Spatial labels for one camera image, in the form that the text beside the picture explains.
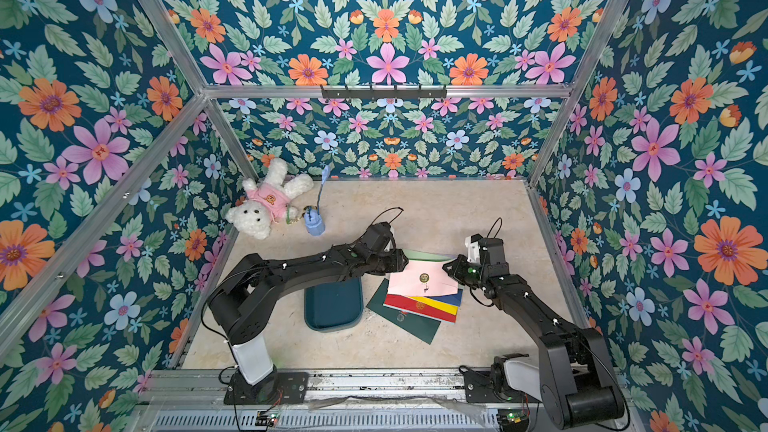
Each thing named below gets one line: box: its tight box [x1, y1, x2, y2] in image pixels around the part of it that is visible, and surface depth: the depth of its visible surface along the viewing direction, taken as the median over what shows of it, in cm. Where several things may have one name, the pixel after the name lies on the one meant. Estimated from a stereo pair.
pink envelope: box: [388, 260, 458, 297], surface depth 88 cm
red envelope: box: [383, 294, 457, 324], surface depth 88 cm
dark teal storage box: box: [304, 277, 364, 333], surface depth 86 cm
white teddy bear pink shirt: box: [226, 158, 314, 240], surface depth 107 cm
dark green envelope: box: [366, 278, 441, 345], surface depth 87 cm
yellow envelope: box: [408, 296, 459, 316], surface depth 88 cm
